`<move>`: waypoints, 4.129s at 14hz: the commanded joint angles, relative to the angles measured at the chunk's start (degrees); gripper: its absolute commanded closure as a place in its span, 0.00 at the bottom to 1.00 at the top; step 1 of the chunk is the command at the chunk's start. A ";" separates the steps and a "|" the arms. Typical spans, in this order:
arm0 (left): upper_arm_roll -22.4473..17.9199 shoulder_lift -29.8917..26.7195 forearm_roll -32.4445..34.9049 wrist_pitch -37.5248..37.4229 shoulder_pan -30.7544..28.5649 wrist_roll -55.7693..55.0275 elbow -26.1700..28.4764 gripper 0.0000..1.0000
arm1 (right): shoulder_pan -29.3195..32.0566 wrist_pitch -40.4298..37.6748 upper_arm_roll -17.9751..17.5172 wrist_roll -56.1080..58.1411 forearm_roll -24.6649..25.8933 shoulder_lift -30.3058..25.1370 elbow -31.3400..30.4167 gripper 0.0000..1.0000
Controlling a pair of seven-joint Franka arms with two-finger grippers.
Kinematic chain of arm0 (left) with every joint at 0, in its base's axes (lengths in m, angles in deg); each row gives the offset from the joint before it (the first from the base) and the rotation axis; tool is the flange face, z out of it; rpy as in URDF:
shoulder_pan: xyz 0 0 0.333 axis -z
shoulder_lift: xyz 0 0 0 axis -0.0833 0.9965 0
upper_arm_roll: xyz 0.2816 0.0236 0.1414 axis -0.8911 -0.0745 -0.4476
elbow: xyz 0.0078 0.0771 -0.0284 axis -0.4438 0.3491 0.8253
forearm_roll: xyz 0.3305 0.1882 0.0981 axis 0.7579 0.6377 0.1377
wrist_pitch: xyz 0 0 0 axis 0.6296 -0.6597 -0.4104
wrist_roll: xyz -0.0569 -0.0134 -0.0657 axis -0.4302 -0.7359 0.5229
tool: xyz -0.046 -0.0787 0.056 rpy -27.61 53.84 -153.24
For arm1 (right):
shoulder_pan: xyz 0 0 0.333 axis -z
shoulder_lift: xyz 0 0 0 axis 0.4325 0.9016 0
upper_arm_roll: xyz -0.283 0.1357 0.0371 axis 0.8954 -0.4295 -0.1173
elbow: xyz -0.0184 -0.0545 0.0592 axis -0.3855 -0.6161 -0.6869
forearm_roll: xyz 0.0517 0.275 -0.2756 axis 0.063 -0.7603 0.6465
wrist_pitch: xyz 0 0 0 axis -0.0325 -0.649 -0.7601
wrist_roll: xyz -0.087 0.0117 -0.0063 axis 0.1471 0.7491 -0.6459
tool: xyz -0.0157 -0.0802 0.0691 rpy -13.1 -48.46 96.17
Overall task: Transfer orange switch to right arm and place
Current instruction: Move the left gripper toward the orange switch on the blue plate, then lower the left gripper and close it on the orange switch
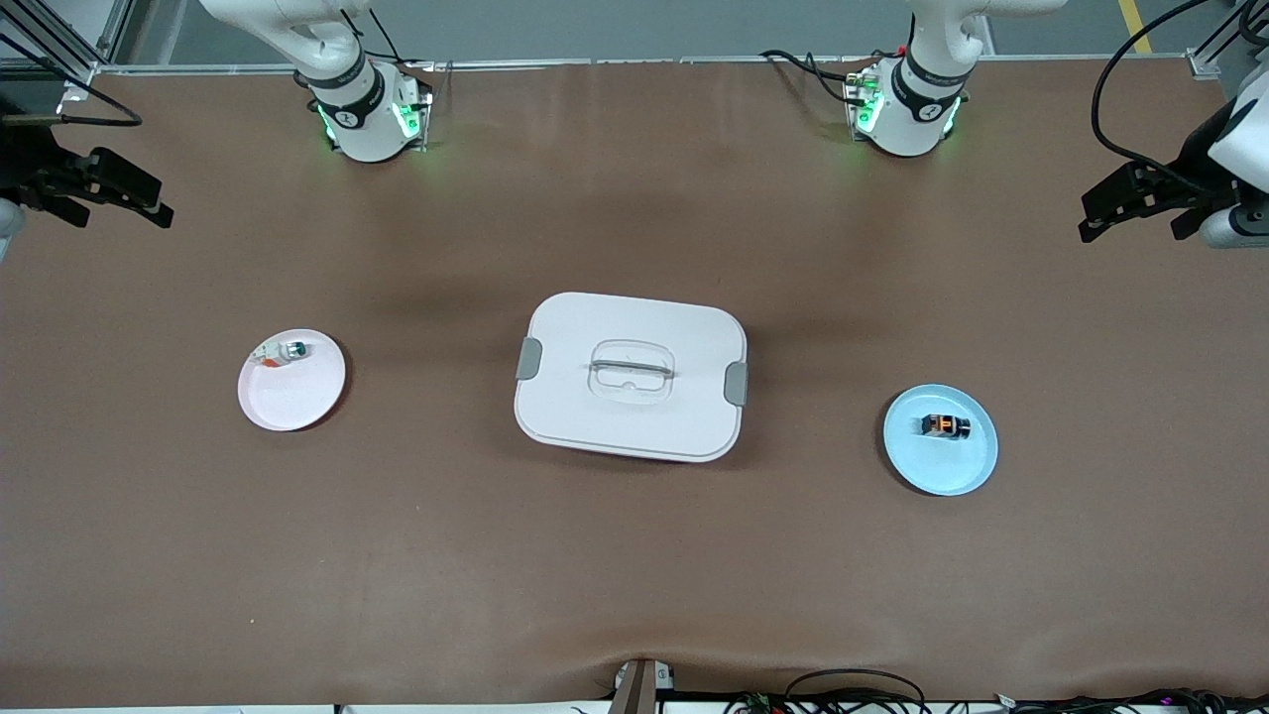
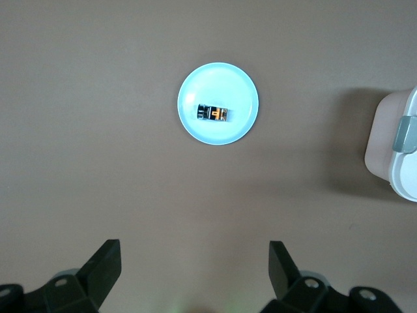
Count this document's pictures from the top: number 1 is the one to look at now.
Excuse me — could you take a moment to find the aluminium frame post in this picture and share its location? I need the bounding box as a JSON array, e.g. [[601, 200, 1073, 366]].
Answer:
[[1185, 0, 1269, 82], [0, 0, 135, 118]]

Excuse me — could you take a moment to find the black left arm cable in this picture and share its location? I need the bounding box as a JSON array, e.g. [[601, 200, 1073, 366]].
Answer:
[[1091, 0, 1269, 191]]

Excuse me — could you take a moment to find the white lidded box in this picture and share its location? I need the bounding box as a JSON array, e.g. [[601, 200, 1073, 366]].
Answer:
[[513, 291, 750, 464]]

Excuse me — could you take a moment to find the black left base cable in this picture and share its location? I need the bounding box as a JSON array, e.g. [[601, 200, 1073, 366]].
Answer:
[[758, 48, 875, 106]]

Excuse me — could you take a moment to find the light blue plate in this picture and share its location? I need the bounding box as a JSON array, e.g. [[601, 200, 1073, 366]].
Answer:
[[882, 384, 999, 498]]

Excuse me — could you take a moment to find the black right base cable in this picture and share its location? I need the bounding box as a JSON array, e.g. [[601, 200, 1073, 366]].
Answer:
[[339, 8, 409, 66]]

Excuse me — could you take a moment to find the metal table edge rail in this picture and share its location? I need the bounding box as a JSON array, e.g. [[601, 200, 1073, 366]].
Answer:
[[99, 54, 1201, 78]]

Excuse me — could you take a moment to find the black cable bundle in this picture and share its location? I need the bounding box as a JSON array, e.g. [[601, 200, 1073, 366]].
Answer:
[[991, 687, 1269, 714]]

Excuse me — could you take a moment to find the black looped cable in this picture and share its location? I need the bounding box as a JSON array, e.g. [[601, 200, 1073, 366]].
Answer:
[[783, 668, 929, 714]]

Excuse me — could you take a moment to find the pink plate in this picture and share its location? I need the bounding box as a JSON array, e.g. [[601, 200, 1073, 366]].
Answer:
[[237, 328, 348, 433]]

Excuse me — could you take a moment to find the black base cable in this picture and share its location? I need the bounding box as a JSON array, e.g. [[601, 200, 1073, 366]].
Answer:
[[758, 48, 875, 106], [339, 8, 409, 66]]

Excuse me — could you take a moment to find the white green switch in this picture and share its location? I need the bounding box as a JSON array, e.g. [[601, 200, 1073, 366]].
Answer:
[[250, 338, 310, 371]]

